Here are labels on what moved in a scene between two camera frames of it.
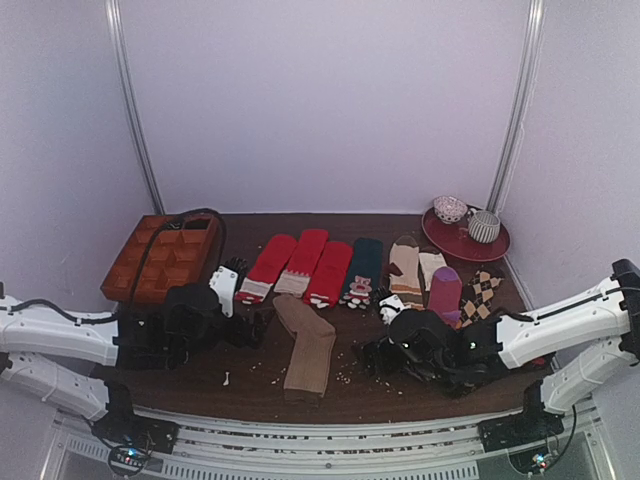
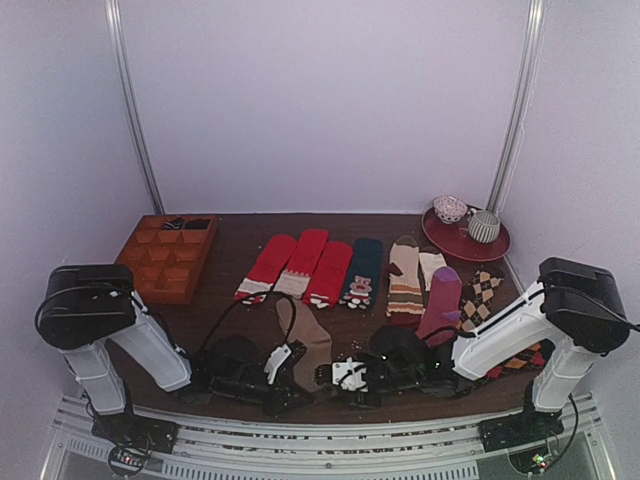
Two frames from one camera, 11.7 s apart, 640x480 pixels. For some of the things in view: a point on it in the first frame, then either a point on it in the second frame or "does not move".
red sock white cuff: (268, 263) does not move
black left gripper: (239, 336) to (276, 404)
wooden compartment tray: (181, 253) does not move
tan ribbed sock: (309, 359) does not move
